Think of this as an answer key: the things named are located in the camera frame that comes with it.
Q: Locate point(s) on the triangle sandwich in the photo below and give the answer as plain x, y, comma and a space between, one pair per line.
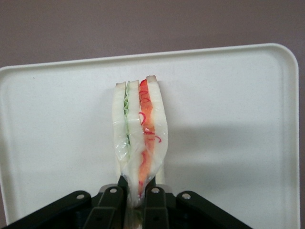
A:
133, 119

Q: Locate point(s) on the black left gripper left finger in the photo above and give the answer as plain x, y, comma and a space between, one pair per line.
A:
104, 207

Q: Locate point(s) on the cream plastic tray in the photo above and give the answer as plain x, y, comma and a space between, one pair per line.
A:
226, 119

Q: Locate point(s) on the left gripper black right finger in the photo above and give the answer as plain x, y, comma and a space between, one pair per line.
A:
157, 207

